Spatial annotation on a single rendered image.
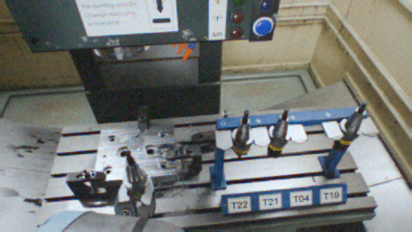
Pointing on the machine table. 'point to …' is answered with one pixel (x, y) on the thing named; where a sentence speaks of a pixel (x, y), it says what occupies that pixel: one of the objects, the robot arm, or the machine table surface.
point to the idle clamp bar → (203, 139)
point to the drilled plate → (136, 154)
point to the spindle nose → (120, 52)
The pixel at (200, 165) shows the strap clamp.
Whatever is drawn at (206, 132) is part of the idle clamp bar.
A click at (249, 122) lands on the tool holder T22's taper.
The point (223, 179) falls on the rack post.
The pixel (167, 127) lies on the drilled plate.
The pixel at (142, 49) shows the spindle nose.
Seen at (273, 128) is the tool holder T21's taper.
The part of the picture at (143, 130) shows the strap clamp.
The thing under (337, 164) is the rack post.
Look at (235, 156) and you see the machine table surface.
